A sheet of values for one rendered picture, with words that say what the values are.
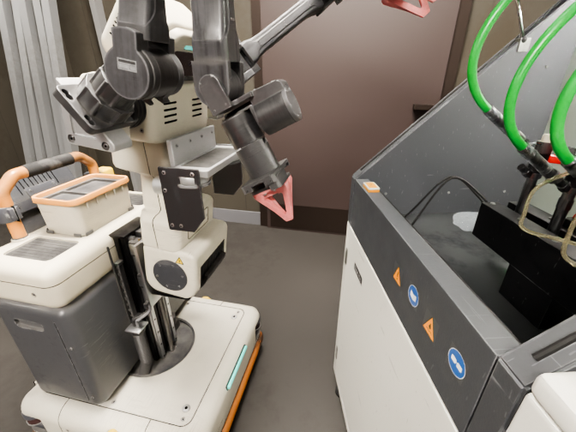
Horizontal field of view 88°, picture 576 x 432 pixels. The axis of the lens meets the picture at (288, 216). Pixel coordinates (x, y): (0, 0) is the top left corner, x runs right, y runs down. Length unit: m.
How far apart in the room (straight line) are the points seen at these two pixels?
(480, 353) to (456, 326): 0.05
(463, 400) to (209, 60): 0.59
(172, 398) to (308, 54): 2.03
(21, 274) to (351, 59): 2.00
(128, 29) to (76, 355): 0.84
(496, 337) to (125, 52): 0.63
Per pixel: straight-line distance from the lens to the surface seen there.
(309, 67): 2.27
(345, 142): 2.29
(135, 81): 0.55
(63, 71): 2.82
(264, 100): 0.49
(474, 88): 0.63
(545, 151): 0.73
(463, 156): 1.03
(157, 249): 0.88
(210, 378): 1.21
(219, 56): 0.50
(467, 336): 0.47
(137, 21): 0.56
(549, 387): 0.39
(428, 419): 0.64
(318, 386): 1.51
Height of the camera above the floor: 1.23
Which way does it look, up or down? 26 degrees down
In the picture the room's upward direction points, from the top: straight up
